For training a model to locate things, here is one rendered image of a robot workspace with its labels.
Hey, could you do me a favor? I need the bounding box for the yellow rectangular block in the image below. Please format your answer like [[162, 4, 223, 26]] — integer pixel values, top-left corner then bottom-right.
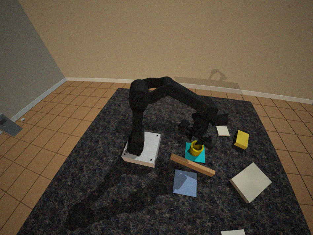
[[234, 130, 249, 150]]

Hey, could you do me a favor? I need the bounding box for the beige flat rectangular pad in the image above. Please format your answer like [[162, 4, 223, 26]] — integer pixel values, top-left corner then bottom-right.
[[220, 229, 245, 235]]

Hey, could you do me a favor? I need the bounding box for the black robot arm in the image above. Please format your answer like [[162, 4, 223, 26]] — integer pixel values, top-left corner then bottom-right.
[[127, 76, 229, 156]]

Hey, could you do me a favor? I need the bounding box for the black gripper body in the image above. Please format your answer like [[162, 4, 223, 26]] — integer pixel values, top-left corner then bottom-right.
[[178, 120, 217, 150]]

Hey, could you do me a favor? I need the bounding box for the beige flat square tile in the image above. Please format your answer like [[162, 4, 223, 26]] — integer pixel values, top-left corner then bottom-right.
[[216, 126, 230, 136]]

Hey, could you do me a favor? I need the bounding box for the yellow cup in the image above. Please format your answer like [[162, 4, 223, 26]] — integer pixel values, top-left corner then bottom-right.
[[189, 140, 204, 156]]

